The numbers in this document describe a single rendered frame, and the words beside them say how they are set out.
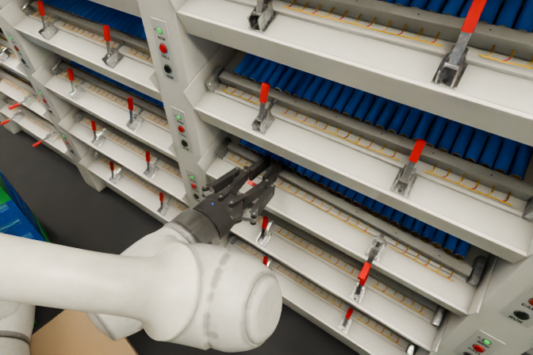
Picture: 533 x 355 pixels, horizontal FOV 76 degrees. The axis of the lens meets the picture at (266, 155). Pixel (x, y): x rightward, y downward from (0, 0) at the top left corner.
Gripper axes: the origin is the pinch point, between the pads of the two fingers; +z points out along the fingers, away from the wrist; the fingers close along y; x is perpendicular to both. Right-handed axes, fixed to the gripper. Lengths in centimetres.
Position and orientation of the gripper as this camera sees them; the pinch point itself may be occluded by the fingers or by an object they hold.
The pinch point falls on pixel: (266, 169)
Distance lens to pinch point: 74.6
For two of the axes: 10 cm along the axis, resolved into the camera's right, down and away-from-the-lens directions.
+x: 0.8, -8.0, -6.0
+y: 8.3, 3.8, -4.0
